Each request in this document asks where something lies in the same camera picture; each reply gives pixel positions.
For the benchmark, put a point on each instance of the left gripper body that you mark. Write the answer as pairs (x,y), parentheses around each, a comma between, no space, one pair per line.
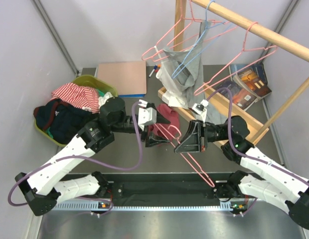
(130,128)

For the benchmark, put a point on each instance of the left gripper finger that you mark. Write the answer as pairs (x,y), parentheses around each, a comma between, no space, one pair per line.
(161,119)
(154,140)

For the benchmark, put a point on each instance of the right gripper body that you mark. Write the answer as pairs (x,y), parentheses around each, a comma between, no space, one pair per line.
(211,133)

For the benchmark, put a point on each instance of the maroon tank top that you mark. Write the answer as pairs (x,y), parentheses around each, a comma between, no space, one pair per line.
(170,115)

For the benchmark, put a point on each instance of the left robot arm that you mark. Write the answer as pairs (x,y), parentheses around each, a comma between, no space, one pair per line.
(44,188)

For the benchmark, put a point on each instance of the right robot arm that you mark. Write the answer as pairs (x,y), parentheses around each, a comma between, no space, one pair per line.
(275,184)

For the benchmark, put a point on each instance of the grey tank top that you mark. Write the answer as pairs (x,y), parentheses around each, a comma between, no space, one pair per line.
(191,78)

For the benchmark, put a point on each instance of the pink folder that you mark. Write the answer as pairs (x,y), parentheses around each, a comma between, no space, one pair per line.
(128,78)

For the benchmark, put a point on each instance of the white crumpled cloth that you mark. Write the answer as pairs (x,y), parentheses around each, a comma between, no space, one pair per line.
(102,99)

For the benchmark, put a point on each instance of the blue capped marker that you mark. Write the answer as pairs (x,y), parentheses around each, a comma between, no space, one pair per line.
(153,70)

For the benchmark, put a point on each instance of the stack of books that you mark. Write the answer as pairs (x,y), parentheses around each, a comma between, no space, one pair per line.
(247,84)

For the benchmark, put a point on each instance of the red white striped garment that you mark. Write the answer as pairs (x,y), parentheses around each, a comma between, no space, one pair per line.
(81,97)

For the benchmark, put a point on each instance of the green laundry basket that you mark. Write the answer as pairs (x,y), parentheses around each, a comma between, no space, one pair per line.
(88,81)

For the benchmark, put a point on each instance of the navy garment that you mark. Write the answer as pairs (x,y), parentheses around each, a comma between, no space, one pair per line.
(60,120)

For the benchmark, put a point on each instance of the wooden clothes rack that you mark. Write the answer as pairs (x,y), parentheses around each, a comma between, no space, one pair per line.
(257,130)

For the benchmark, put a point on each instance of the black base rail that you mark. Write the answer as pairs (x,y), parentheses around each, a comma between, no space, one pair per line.
(166,189)

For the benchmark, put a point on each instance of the blue wire hanger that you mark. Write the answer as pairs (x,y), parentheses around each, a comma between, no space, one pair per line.
(200,45)

